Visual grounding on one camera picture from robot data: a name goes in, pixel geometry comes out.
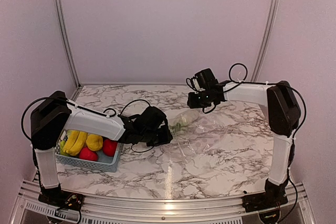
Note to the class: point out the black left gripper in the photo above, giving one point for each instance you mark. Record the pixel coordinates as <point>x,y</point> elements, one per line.
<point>166,138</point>

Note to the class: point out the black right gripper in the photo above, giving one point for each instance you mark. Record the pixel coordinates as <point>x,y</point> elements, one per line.
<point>193,104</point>

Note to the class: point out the white fake radish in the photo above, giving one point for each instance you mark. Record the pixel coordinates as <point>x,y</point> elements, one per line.
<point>186,118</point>

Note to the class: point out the red fake apple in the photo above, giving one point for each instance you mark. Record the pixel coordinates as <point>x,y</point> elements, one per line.
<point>109,147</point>
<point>89,155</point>

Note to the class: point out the clear zip top bag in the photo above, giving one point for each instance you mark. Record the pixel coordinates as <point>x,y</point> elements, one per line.
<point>200,136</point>

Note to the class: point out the yellow fake bell pepper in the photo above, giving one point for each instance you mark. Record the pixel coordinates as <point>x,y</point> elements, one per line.
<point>94,142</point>

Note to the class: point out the yellow fake banana bunch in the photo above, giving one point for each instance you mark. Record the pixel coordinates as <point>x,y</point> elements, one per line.
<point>75,142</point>

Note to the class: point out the green fake pear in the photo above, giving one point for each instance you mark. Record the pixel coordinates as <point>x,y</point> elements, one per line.
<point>62,145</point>

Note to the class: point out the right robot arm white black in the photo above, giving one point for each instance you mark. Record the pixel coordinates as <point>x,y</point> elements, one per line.
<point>282,111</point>

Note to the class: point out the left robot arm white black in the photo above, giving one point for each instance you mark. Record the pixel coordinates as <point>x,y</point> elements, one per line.
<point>55,114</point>

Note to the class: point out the light blue plastic basket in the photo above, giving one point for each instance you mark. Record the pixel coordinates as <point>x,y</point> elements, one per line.
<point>104,163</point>

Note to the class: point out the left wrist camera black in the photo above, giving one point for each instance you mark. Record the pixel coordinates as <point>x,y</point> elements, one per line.
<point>150,119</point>

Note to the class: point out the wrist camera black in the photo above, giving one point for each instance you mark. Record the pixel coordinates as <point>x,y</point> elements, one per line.
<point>150,119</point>
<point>203,80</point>

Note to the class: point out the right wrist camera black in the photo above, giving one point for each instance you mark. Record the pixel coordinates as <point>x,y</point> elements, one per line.
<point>203,80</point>

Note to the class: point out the front aluminium rail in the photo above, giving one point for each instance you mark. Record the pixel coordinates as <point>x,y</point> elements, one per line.
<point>104,209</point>

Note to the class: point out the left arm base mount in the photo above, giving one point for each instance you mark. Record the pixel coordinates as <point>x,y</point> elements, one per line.
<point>60,198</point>

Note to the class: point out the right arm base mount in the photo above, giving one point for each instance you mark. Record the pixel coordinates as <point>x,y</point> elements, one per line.
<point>265,197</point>

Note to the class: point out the right aluminium frame post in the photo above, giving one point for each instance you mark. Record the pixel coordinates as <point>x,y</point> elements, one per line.
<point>261,56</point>

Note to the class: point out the aluminium frame post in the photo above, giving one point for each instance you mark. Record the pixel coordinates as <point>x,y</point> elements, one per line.
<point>66,42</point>
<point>261,56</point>

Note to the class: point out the left aluminium frame post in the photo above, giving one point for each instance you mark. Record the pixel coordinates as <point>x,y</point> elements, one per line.
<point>66,42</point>

